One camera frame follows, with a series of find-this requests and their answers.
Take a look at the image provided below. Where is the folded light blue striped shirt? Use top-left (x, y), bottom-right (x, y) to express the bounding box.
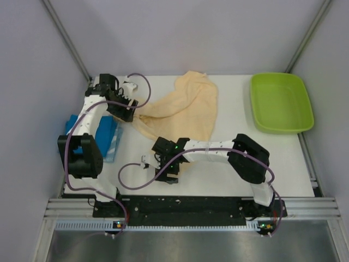
top-left (104, 124), bottom-right (123, 163)

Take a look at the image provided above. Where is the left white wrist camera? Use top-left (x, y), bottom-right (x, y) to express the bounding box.
top-left (121, 76), bottom-right (138, 98)

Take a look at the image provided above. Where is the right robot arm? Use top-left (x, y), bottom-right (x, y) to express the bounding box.
top-left (152, 134), bottom-right (275, 216)

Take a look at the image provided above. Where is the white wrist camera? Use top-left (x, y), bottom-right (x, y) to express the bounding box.
top-left (141, 153), bottom-right (160, 169)
top-left (121, 76), bottom-right (138, 98)

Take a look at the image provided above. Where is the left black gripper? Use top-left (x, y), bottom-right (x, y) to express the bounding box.
top-left (106, 90), bottom-right (137, 122)

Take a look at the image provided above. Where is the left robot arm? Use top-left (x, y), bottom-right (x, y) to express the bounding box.
top-left (57, 74), bottom-right (138, 217)

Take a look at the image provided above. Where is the folded blue t shirt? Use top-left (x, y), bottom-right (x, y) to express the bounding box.
top-left (65, 115), bottom-right (117, 158)

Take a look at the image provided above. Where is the green plastic bin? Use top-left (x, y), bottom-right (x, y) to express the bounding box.
top-left (250, 72), bottom-right (315, 134)

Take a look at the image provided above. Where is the beige t shirt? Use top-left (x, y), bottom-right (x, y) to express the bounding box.
top-left (132, 71), bottom-right (218, 141)

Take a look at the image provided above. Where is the aluminium frame rail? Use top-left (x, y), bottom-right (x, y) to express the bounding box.
top-left (44, 198), bottom-right (341, 220)

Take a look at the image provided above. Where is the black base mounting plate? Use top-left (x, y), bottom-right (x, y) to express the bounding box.
top-left (92, 195), bottom-right (287, 227)

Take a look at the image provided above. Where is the grey slotted cable duct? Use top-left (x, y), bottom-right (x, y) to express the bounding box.
top-left (55, 220), bottom-right (274, 232)

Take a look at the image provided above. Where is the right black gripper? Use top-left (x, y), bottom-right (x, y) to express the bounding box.
top-left (155, 153), bottom-right (180, 183)

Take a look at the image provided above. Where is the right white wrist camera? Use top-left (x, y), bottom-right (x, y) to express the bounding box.
top-left (141, 153), bottom-right (160, 169)

